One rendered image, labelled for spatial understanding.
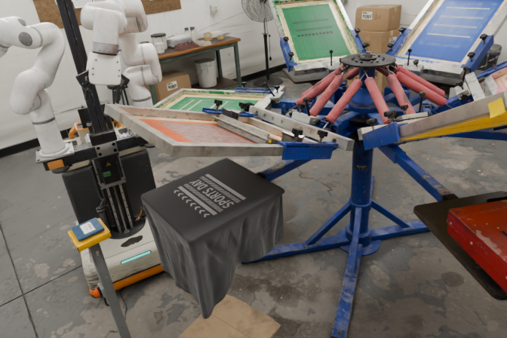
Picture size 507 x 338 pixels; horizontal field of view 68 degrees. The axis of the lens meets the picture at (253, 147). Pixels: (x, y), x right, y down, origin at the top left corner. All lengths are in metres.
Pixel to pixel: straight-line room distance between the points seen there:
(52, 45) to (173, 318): 1.63
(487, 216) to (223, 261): 0.96
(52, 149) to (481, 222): 1.71
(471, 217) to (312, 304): 1.35
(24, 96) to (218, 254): 1.01
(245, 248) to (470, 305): 1.45
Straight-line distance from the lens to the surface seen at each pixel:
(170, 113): 1.76
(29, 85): 1.75
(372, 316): 2.43
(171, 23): 5.71
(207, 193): 1.69
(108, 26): 1.29
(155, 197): 1.75
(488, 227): 1.32
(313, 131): 1.80
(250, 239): 1.66
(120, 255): 2.58
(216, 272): 1.64
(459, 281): 2.75
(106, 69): 1.31
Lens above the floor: 1.86
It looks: 26 degrees down
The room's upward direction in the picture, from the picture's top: 5 degrees counter-clockwise
